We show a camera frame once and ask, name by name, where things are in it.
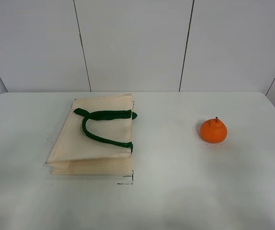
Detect white linen bag green handles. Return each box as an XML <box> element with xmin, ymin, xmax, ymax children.
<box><xmin>46</xmin><ymin>94</ymin><xmax>137</xmax><ymax>176</ymax></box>

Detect orange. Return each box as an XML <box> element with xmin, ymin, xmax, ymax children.
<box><xmin>199</xmin><ymin>117</ymin><xmax>228</xmax><ymax>144</ymax></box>

